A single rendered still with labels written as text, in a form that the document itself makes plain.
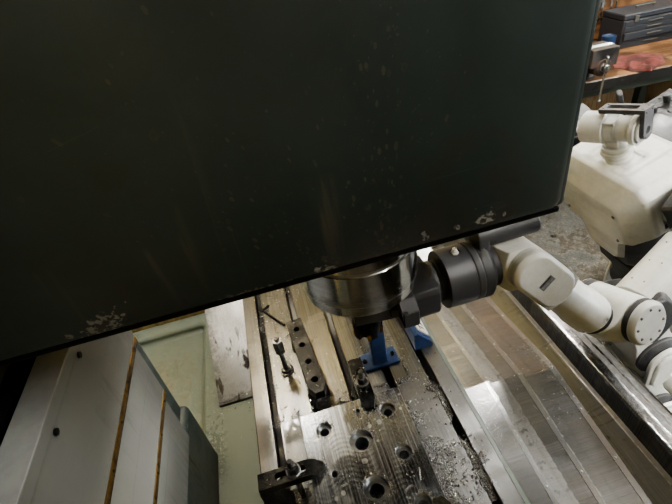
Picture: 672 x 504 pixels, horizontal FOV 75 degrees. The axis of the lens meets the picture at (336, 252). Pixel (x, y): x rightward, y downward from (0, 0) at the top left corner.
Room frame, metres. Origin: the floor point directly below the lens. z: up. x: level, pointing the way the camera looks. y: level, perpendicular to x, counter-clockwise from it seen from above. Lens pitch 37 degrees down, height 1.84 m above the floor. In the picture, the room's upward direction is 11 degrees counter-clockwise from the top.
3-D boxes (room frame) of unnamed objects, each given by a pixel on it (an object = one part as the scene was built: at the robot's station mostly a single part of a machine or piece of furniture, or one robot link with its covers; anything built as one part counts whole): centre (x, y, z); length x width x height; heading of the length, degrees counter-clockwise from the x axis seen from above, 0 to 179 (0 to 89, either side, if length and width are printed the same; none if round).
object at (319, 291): (0.46, -0.03, 1.50); 0.16 x 0.16 x 0.12
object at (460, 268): (0.47, -0.12, 1.40); 0.13 x 0.12 x 0.10; 7
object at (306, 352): (0.77, 0.13, 0.93); 0.26 x 0.05 x 0.06; 12
